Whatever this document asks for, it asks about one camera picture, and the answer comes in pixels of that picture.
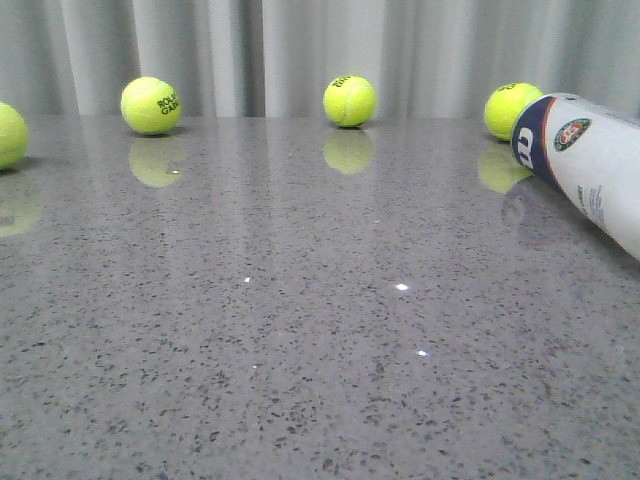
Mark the grey white curtain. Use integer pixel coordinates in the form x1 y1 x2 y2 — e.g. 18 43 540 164
1 1 639 118

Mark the middle tennis ball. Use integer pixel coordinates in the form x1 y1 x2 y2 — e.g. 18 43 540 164
323 75 377 128

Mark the right tennis ball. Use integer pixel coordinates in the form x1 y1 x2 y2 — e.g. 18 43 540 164
484 82 544 141

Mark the far left tennis ball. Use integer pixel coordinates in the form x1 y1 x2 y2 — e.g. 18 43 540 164
0 103 29 170

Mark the white blue tennis ball can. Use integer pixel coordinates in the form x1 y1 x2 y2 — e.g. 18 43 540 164
511 93 639 258

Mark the tennis ball with Roland Garros print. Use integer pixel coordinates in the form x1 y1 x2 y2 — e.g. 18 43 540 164
120 76 182 135

